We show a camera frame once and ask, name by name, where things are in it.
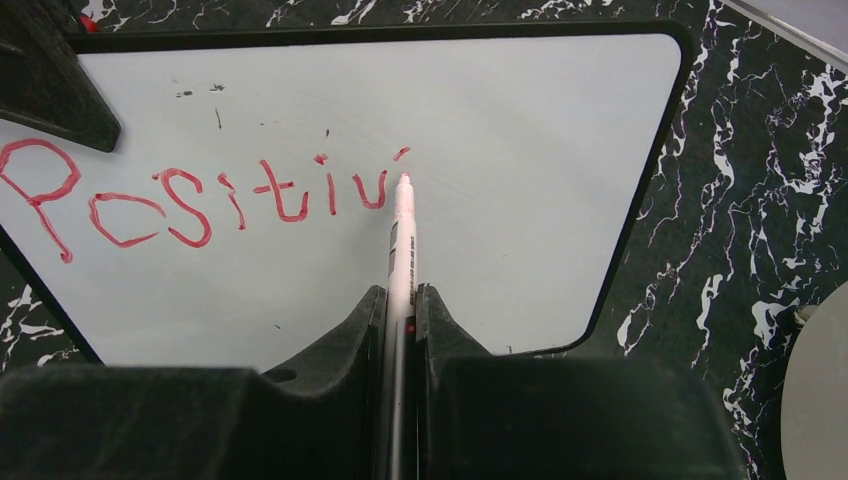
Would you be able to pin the white cylindrical drum red rim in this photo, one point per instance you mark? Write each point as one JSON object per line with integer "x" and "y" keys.
{"x": 813, "y": 420}

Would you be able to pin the white marker pen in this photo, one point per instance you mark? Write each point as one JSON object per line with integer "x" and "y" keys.
{"x": 399, "y": 331}

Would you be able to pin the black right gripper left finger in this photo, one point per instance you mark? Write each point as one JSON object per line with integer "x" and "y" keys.
{"x": 310, "y": 417}

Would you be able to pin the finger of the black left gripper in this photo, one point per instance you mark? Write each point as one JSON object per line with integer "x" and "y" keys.
{"x": 43, "y": 85}

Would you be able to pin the red marker cap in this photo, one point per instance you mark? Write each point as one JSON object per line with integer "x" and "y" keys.
{"x": 89, "y": 24}

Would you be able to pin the small white whiteboard black frame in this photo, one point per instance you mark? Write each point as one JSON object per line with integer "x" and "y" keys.
{"x": 247, "y": 203}

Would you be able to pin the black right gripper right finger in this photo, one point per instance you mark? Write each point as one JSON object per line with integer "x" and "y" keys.
{"x": 512, "y": 417}

